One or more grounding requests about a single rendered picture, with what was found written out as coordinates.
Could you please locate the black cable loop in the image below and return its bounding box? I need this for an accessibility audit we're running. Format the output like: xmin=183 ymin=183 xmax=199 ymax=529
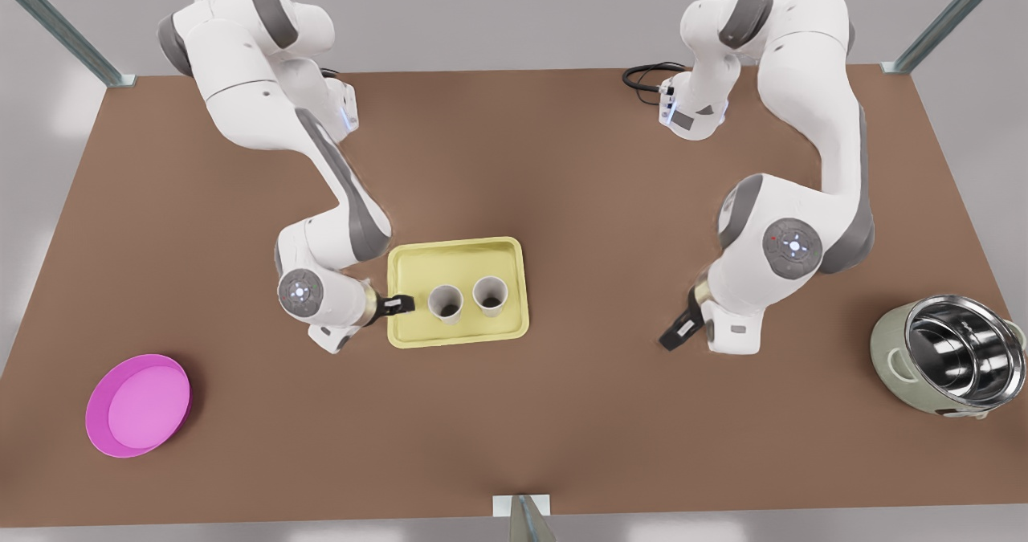
xmin=622 ymin=62 xmax=690 ymax=108

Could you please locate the silver frame post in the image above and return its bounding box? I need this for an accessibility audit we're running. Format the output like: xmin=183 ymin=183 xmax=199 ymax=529
xmin=492 ymin=494 xmax=557 ymax=542
xmin=881 ymin=0 xmax=1021 ymax=75
xmin=0 ymin=0 xmax=137 ymax=88

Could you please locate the grey-green pot with steel inside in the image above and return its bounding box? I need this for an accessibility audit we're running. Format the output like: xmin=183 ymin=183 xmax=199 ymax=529
xmin=870 ymin=294 xmax=1027 ymax=420

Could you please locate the yellow rectangular tray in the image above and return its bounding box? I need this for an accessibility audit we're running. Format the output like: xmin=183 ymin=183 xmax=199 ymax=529
xmin=386 ymin=236 xmax=531 ymax=349

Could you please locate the white IKEA cup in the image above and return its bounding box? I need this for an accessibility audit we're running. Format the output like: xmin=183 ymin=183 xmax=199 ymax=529
xmin=428 ymin=284 xmax=465 ymax=324
xmin=472 ymin=276 xmax=509 ymax=318

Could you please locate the pink round bowl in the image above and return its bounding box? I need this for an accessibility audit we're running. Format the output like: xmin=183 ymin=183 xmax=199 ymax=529
xmin=85 ymin=354 xmax=192 ymax=458

